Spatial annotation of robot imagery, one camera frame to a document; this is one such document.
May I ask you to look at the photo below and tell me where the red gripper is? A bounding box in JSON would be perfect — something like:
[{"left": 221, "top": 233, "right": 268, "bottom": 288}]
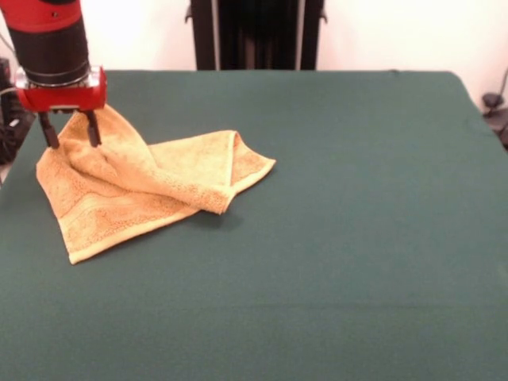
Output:
[{"left": 15, "top": 67, "right": 109, "bottom": 150}]

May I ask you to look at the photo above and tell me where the yellow terry towel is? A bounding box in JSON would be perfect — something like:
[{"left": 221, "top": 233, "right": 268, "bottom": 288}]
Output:
[{"left": 35, "top": 106, "right": 278, "bottom": 266}]

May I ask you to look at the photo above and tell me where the black robot stand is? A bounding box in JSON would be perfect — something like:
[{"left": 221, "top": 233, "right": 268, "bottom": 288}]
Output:
[{"left": 185, "top": 0, "right": 329, "bottom": 71}]

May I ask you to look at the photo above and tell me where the dark green table cloth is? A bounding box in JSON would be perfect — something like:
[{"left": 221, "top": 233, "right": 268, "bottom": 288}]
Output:
[{"left": 0, "top": 70, "right": 508, "bottom": 381}]

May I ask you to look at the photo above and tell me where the grey wheeled stand base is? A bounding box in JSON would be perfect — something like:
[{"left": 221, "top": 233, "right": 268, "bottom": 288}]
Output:
[{"left": 481, "top": 91, "right": 508, "bottom": 150}]

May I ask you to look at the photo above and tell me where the black floor equipment with cables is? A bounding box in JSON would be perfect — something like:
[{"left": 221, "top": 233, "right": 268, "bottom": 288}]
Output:
[{"left": 0, "top": 57, "right": 39, "bottom": 166}]

